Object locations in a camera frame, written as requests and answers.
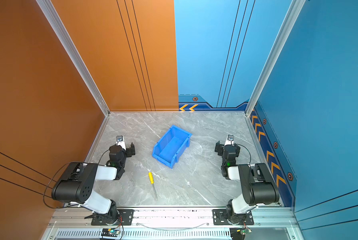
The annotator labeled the yellow handled screwdriver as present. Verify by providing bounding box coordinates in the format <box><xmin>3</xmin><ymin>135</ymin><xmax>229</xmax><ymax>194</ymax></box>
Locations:
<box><xmin>148</xmin><ymin>172</ymin><xmax>158</xmax><ymax>200</ymax></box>

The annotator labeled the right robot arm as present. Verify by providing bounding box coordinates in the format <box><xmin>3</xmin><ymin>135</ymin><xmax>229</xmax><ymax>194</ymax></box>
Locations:
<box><xmin>215</xmin><ymin>140</ymin><xmax>280</xmax><ymax>225</ymax></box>

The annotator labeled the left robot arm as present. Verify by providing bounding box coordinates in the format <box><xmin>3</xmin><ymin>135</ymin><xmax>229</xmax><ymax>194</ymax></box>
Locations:
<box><xmin>51</xmin><ymin>141</ymin><xmax>136</xmax><ymax>226</ymax></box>

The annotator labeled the blue plastic storage bin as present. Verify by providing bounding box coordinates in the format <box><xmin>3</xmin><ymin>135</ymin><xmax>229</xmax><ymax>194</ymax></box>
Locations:
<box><xmin>152</xmin><ymin>125</ymin><xmax>192</xmax><ymax>169</ymax></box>

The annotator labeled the green circuit board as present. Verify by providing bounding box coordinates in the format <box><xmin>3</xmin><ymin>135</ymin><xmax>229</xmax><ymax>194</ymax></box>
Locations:
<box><xmin>100</xmin><ymin>228</ymin><xmax>122</xmax><ymax>240</ymax></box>

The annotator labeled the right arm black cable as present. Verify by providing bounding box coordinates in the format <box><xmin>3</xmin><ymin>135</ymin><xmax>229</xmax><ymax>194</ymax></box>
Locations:
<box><xmin>236</xmin><ymin>143</ymin><xmax>252</xmax><ymax>165</ymax></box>

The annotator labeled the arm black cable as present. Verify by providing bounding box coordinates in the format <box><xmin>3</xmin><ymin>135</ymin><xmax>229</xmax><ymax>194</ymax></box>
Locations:
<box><xmin>43</xmin><ymin>149</ymin><xmax>111</xmax><ymax>210</ymax></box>
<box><xmin>236</xmin><ymin>143</ymin><xmax>252</xmax><ymax>165</ymax></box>

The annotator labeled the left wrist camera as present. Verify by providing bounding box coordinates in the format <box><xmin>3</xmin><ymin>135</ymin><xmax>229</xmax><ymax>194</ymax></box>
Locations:
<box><xmin>116</xmin><ymin>135</ymin><xmax>126</xmax><ymax>150</ymax></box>

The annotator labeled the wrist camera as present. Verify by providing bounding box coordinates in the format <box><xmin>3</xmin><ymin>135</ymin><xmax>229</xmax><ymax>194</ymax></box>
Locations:
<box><xmin>225</xmin><ymin>135</ymin><xmax>235</xmax><ymax>146</ymax></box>
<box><xmin>116</xmin><ymin>135</ymin><xmax>126</xmax><ymax>150</ymax></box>

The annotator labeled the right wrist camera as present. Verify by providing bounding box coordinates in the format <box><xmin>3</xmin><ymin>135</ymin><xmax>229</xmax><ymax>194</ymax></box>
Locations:
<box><xmin>225</xmin><ymin>135</ymin><xmax>235</xmax><ymax>146</ymax></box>

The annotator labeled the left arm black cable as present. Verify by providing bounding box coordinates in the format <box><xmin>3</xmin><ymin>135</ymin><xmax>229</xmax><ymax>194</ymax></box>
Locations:
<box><xmin>43</xmin><ymin>149</ymin><xmax>111</xmax><ymax>210</ymax></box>

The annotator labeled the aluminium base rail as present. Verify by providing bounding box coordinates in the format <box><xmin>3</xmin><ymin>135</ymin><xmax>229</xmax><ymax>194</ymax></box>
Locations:
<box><xmin>42</xmin><ymin>206</ymin><xmax>304</xmax><ymax>240</ymax></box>

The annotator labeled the right aluminium corner post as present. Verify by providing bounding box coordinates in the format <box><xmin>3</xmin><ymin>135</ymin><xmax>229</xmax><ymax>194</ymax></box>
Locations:
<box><xmin>245</xmin><ymin>0</ymin><xmax>306</xmax><ymax>117</ymax></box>

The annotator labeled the aluminium corner post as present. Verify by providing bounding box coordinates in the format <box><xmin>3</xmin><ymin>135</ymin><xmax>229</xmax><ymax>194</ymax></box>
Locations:
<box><xmin>36</xmin><ymin>0</ymin><xmax>111</xmax><ymax>117</ymax></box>
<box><xmin>245</xmin><ymin>0</ymin><xmax>306</xmax><ymax>117</ymax></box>

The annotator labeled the left aluminium corner post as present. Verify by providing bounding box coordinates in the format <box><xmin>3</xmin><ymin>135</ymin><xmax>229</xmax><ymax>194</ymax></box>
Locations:
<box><xmin>36</xmin><ymin>0</ymin><xmax>111</xmax><ymax>117</ymax></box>

